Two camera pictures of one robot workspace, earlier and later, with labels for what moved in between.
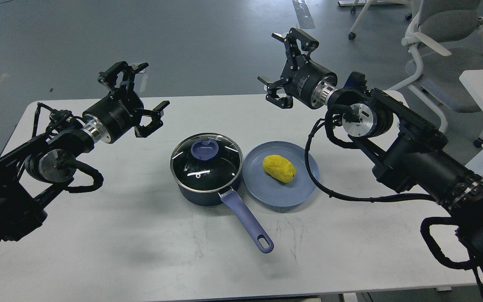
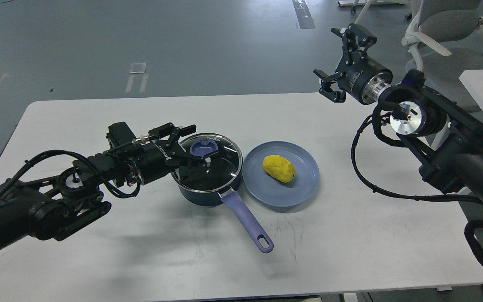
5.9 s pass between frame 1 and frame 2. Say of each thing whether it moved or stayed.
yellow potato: stayed
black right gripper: moved
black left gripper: moved
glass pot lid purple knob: stayed
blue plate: stayed
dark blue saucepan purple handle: stayed
